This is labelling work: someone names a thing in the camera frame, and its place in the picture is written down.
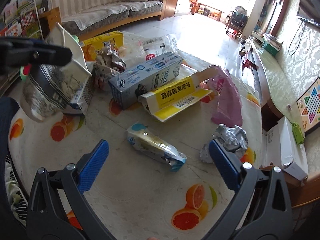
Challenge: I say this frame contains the blue toothpaste box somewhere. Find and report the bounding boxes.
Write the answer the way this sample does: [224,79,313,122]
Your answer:
[108,52,183,110]

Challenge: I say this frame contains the silver foil wrapper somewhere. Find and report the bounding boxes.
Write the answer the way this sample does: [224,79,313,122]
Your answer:
[199,124,248,164]

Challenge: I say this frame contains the pink plastic bag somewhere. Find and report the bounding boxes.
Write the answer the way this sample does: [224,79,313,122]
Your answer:
[201,64,243,127]

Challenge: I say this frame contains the white cardboard box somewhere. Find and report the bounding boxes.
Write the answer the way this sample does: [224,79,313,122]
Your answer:
[260,117,309,181]

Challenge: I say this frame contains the yellow medicine box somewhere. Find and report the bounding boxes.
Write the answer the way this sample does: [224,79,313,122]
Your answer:
[138,68,215,122]

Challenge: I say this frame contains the brown paper wrapper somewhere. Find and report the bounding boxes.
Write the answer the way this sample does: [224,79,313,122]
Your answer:
[94,48,125,92]

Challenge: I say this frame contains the blue snack pouch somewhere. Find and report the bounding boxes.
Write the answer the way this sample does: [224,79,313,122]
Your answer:
[126,123,187,172]

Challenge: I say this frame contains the white blue milk carton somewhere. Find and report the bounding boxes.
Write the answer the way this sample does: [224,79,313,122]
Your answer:
[62,77,95,115]

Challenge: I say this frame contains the fruit print tablecloth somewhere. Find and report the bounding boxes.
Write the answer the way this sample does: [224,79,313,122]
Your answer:
[7,31,263,240]

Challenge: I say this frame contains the clear plastic bottle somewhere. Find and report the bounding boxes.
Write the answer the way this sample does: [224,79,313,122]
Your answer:
[119,31,178,60]

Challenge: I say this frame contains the green snack packet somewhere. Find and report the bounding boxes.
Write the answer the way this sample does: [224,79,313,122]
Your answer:
[292,122,305,145]

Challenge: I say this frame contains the long tv cabinet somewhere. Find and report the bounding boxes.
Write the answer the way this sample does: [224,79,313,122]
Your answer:
[246,37,303,131]

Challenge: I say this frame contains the yellow drink carton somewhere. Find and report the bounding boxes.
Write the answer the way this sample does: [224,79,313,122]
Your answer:
[80,31,124,61]

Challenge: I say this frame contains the wall mounted television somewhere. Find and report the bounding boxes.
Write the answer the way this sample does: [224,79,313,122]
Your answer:
[297,0,320,28]

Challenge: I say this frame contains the green box on cabinet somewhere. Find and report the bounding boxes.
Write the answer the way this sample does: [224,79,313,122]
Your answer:
[263,40,279,57]

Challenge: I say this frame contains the book rack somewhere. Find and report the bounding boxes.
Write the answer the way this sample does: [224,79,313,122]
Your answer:
[0,0,45,86]

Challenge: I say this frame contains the wooden table far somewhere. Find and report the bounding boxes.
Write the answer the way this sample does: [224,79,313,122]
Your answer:
[195,3,223,22]

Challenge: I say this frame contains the wooden chair with clothes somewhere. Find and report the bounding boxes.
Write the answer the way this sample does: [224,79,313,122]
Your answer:
[226,6,248,40]

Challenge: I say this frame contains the green red trash bin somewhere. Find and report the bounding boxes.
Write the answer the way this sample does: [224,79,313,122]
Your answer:
[20,64,32,81]

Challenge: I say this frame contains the striped wooden sofa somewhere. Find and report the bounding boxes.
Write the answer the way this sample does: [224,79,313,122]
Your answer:
[42,0,164,40]

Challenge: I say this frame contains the chinese checkers board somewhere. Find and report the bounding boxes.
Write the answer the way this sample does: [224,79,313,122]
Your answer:
[297,77,320,134]

